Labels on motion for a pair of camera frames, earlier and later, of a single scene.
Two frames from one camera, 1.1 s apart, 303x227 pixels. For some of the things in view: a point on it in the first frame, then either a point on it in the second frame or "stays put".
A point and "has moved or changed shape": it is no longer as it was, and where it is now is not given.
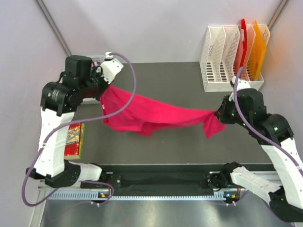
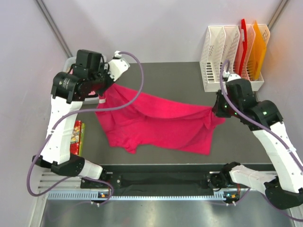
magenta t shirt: x=148 y=116 has moved or changed shape
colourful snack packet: x=75 y=140 stays put
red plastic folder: x=241 y=50 stays put
